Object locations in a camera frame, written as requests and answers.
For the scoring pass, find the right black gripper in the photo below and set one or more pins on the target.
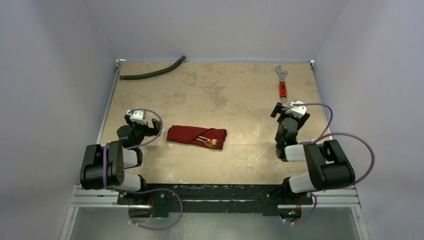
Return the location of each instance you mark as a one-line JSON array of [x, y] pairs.
[[289, 114]]

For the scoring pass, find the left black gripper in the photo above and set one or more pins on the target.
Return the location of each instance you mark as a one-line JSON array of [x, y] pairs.
[[150, 132]]

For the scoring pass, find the dark red cloth napkin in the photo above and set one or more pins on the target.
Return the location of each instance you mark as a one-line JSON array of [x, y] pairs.
[[186, 135]]

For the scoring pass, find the gold fork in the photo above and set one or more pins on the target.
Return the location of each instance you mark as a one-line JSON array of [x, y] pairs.
[[217, 142]]

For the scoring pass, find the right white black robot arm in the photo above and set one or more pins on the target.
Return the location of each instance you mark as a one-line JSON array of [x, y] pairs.
[[327, 165]]

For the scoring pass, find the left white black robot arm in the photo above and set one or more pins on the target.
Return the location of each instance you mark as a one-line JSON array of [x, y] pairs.
[[104, 166]]

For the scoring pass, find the black foam tube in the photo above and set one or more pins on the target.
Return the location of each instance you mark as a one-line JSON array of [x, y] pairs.
[[154, 73]]

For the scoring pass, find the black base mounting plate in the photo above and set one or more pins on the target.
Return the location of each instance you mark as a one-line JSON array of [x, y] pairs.
[[266, 199]]

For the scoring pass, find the adjustable wrench red handle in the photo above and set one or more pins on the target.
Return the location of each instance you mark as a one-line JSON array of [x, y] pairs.
[[282, 84]]

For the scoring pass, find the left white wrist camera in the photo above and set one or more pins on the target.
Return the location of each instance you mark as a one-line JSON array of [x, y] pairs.
[[137, 116]]

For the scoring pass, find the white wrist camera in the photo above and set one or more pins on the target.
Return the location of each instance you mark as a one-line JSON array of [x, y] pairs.
[[137, 116], [297, 109]]

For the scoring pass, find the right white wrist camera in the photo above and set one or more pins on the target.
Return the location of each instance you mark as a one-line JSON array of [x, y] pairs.
[[297, 109]]

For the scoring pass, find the aluminium rail frame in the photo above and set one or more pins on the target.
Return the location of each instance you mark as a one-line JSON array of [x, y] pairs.
[[238, 97]]

